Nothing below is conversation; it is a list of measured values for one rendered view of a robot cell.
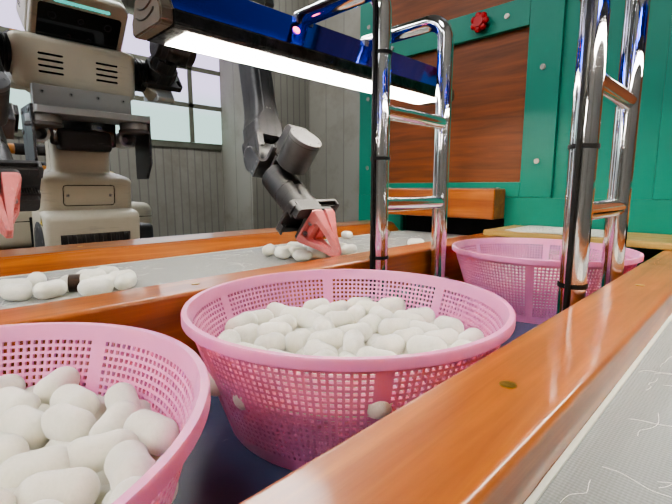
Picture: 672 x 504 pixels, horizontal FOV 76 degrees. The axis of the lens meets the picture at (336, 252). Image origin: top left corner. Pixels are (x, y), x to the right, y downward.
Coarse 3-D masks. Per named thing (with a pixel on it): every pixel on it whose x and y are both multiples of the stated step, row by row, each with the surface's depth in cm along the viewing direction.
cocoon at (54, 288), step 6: (42, 282) 47; (48, 282) 48; (54, 282) 48; (60, 282) 49; (36, 288) 47; (42, 288) 47; (48, 288) 47; (54, 288) 48; (60, 288) 48; (66, 288) 49; (36, 294) 47; (42, 294) 47; (48, 294) 47; (54, 294) 48; (60, 294) 49
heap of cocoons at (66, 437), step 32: (0, 384) 27; (64, 384) 27; (128, 384) 26; (0, 416) 25; (32, 416) 23; (64, 416) 23; (96, 416) 25; (128, 416) 24; (160, 416) 23; (0, 448) 20; (32, 448) 23; (64, 448) 20; (96, 448) 20; (128, 448) 20; (160, 448) 22; (0, 480) 19; (32, 480) 18; (64, 480) 18; (96, 480) 19; (128, 480) 18
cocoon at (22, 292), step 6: (6, 288) 46; (12, 288) 46; (18, 288) 46; (24, 288) 47; (30, 288) 47; (0, 294) 47; (6, 294) 46; (12, 294) 46; (18, 294) 46; (24, 294) 47; (30, 294) 47; (12, 300) 47; (18, 300) 47; (24, 300) 47
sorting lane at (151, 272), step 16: (352, 240) 101; (368, 240) 101; (400, 240) 101; (176, 256) 77; (192, 256) 78; (208, 256) 78; (224, 256) 78; (240, 256) 78; (256, 256) 78; (272, 256) 78; (48, 272) 63; (64, 272) 63; (144, 272) 63; (160, 272) 63; (176, 272) 63; (192, 272) 63; (208, 272) 63; (224, 272) 63; (0, 304) 46; (16, 304) 46; (32, 304) 46
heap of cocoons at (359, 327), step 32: (256, 320) 40; (288, 320) 40; (320, 320) 39; (352, 320) 42; (384, 320) 39; (416, 320) 39; (448, 320) 40; (288, 352) 32; (320, 352) 31; (352, 352) 34; (384, 352) 32; (416, 352) 34; (384, 416) 26
